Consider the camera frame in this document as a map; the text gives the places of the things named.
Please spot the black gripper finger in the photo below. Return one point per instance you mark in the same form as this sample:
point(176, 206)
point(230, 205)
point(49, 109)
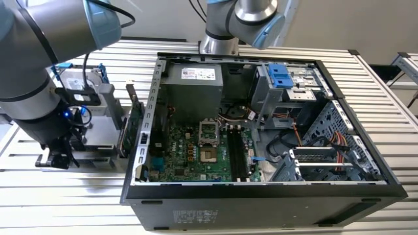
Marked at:
point(60, 161)
point(75, 156)

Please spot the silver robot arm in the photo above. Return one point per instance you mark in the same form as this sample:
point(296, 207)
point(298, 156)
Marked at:
point(39, 73)

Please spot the black RAM slot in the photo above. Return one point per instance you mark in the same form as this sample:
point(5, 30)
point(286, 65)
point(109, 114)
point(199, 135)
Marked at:
point(234, 151)
point(242, 151)

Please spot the grey parts rack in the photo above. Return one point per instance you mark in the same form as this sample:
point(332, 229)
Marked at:
point(104, 137)

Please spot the green graphics card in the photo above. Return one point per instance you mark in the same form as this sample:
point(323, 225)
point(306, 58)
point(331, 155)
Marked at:
point(132, 127)

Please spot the hard disk in blue carrier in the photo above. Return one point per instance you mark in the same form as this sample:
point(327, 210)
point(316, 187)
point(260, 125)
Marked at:
point(75, 83)

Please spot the green motherboard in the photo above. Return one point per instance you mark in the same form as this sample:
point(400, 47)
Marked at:
point(177, 161)

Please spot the CPU socket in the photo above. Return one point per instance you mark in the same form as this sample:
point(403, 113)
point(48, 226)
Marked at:
point(208, 154)

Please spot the grey power supply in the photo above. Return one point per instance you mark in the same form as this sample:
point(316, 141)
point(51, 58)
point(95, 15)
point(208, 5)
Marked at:
point(192, 98)

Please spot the black PC case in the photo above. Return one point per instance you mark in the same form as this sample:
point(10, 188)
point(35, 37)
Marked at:
point(228, 213)

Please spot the black cooler fan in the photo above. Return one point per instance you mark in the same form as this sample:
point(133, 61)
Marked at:
point(235, 112)

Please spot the blue drive latch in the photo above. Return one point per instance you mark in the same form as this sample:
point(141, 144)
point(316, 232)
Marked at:
point(279, 76)

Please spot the metal disk bay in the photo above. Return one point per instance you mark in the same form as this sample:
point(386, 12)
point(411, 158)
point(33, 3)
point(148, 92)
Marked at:
point(312, 153)

